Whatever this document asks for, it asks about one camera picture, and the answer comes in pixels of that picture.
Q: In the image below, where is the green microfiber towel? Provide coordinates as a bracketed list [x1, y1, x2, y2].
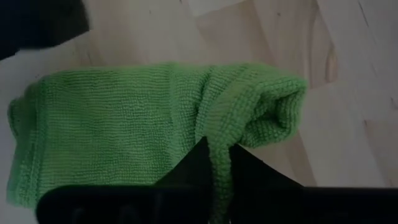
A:
[6, 62, 308, 224]

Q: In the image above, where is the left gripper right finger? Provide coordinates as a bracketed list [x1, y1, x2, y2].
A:
[229, 144, 305, 224]

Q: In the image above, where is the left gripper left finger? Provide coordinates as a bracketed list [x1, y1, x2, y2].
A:
[155, 136, 215, 224]

